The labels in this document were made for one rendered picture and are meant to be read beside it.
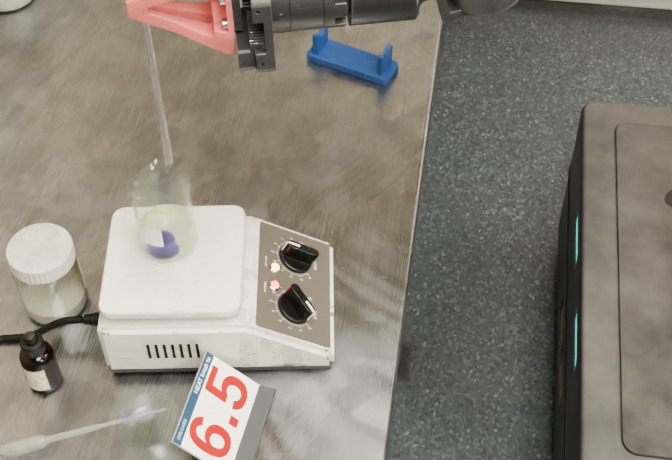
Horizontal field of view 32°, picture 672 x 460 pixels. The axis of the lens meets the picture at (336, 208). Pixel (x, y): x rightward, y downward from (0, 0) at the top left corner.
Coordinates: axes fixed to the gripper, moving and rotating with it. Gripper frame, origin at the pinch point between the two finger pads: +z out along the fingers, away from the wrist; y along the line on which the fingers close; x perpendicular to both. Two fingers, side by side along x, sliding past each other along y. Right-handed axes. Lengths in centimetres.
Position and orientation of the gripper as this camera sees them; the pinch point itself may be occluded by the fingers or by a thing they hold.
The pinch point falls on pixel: (138, 4)
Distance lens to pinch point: 84.1
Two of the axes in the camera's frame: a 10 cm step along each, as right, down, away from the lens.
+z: -9.9, 1.0, -0.7
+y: 1.2, 7.3, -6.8
